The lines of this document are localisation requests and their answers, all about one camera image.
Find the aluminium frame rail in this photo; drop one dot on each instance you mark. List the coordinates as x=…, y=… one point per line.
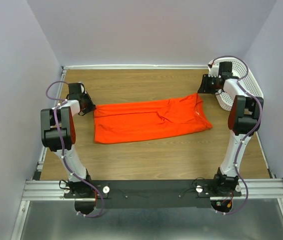
x=37, y=190

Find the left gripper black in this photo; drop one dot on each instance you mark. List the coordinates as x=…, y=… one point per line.
x=91, y=106

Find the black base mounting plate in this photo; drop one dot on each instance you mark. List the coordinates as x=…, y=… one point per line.
x=99, y=195

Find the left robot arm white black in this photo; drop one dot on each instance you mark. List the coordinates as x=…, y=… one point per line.
x=58, y=134

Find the orange t shirt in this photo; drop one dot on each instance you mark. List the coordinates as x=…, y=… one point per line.
x=149, y=120

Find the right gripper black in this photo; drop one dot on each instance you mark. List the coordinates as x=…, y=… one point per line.
x=203, y=88

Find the white perforated plastic basket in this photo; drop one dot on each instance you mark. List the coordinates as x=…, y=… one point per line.
x=247, y=81

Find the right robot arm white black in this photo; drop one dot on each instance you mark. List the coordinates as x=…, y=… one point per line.
x=243, y=121

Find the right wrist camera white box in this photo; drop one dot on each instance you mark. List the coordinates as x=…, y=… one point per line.
x=213, y=70

